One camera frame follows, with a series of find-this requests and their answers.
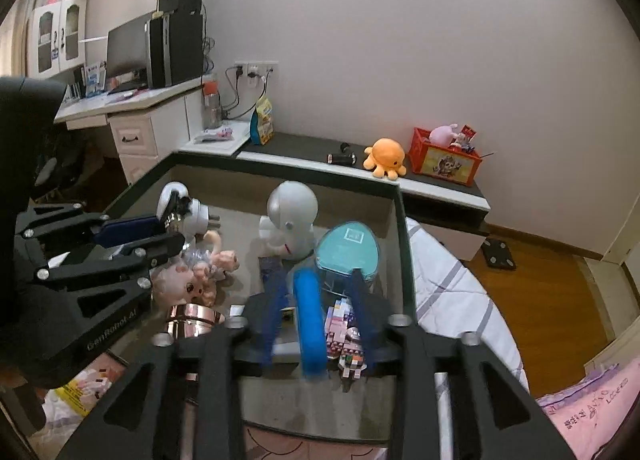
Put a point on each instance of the white plug adapter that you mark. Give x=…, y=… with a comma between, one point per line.
x=201, y=218

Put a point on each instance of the red toy crate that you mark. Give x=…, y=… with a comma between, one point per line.
x=449, y=163

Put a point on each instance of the snack bag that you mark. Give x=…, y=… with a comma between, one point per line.
x=261, y=125

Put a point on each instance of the black computer tower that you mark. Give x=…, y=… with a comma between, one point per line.
x=174, y=49

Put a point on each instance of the white glass cabinet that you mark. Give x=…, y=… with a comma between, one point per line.
x=55, y=38

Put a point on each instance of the red capped bottle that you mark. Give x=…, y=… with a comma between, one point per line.
x=212, y=104

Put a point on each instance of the black office chair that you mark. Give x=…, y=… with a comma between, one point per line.
x=73, y=167

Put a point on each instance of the orange octopus plush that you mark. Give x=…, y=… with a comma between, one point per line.
x=385, y=158

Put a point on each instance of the pink brick toy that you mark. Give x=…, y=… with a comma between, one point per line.
x=343, y=341

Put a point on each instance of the low tv bench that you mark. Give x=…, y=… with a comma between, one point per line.
x=453, y=214

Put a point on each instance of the pink black storage box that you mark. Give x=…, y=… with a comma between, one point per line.
x=132, y=421

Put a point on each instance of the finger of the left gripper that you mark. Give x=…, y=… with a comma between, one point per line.
x=44, y=231
x=67, y=263

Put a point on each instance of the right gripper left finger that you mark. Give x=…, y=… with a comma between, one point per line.
x=141, y=416

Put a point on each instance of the white usb charger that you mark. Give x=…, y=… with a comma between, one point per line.
x=280, y=339

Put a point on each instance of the yellow highlighter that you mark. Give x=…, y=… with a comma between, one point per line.
x=81, y=396

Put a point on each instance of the black floor scale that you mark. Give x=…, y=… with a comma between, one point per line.
x=497, y=254

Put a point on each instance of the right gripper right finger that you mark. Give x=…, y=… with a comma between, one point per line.
x=492, y=415

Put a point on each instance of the teal egg case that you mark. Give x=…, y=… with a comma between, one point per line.
x=346, y=247

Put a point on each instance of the black computer monitor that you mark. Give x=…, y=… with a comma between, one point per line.
x=126, y=47

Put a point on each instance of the striped white table cloth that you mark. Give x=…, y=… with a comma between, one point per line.
x=451, y=300

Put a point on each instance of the rose gold box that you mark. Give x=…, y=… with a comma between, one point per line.
x=191, y=320

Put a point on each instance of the pink pig doll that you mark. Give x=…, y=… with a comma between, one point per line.
x=194, y=275

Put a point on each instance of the white robot figurine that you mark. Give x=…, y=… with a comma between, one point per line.
x=287, y=230

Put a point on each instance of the pink plush in crate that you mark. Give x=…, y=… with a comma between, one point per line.
x=444, y=136

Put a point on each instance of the white desk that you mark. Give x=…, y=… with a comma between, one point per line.
x=146, y=126

